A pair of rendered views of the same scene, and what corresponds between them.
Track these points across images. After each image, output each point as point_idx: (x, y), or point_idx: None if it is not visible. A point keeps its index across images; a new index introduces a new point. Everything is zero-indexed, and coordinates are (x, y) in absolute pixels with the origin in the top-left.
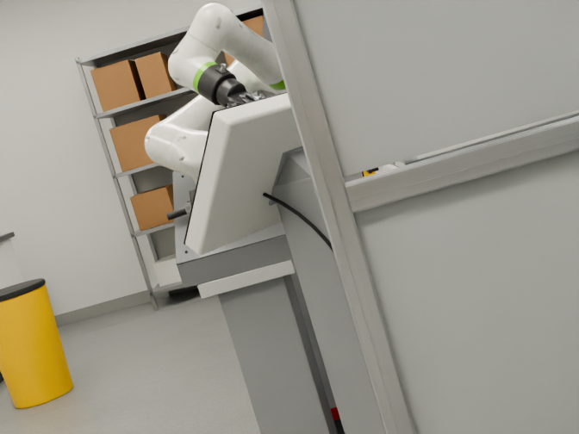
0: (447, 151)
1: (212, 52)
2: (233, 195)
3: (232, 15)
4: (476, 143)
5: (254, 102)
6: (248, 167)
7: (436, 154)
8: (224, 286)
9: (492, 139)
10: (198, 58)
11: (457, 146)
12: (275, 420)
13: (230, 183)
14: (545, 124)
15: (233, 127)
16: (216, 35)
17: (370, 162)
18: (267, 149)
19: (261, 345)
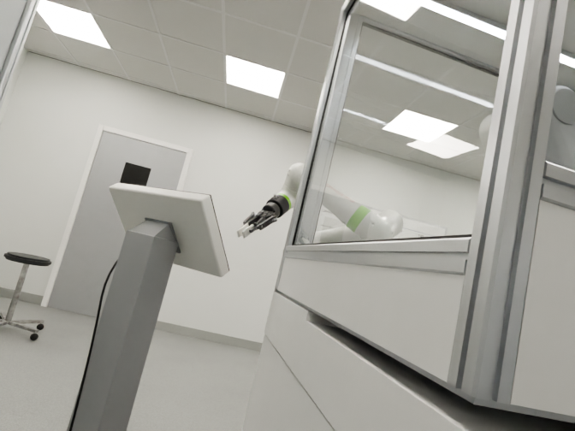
0: (284, 294)
1: (287, 189)
2: (131, 227)
3: (298, 170)
4: (290, 297)
5: (133, 185)
6: (130, 215)
7: (282, 292)
8: None
9: (293, 300)
10: (281, 191)
11: (284, 292)
12: None
13: (125, 220)
14: (308, 308)
15: (109, 189)
16: (287, 180)
17: None
18: (134, 210)
19: None
